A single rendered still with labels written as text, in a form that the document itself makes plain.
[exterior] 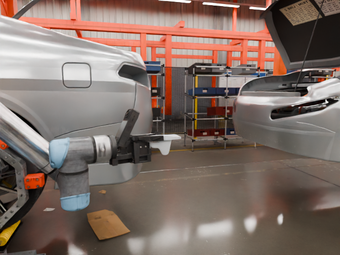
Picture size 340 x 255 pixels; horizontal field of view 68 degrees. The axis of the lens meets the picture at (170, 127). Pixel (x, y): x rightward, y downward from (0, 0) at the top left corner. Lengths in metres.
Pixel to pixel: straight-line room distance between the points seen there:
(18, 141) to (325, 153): 2.40
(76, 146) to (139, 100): 1.10
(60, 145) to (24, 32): 1.23
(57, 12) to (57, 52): 9.54
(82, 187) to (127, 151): 0.15
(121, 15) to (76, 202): 10.70
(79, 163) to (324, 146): 2.26
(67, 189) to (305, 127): 2.22
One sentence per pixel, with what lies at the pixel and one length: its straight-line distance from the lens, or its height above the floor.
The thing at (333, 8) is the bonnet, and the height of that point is 2.22.
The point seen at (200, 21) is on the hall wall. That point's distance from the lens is 11.98.
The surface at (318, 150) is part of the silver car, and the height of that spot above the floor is 0.85.
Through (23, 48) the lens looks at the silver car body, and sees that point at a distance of 1.78.
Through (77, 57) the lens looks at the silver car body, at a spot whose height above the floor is 1.58.
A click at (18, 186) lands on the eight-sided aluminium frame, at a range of 1.71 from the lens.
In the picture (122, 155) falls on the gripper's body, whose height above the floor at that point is 1.19.
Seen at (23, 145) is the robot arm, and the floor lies 1.23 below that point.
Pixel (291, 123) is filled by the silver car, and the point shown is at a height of 1.07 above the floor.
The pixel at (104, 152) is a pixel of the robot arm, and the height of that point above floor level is 1.21.
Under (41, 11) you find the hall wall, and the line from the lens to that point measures 11.33.
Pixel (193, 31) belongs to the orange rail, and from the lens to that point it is 8.16.
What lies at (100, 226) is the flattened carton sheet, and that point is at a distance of 2.85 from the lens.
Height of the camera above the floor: 1.38
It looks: 8 degrees down
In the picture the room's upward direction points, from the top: straight up
